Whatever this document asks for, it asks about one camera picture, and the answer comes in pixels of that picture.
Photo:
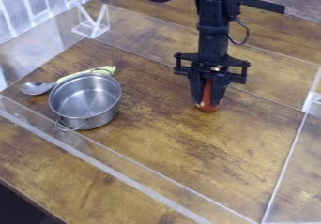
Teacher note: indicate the black bar in background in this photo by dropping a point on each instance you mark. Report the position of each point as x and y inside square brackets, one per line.
[269, 6]

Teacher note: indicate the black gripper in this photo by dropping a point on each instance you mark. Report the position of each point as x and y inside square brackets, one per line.
[198, 70]

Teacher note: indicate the silver metal pot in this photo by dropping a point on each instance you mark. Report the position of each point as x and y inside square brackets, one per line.
[84, 101]

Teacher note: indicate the red plush mushroom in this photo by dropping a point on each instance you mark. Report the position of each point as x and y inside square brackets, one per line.
[204, 106]

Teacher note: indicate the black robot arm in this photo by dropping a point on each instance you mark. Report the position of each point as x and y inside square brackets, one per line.
[215, 15]

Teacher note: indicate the clear acrylic triangular stand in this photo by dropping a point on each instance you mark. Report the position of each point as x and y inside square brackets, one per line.
[89, 27]

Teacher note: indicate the spoon with yellow-green handle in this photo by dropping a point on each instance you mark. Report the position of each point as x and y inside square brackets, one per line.
[39, 88]

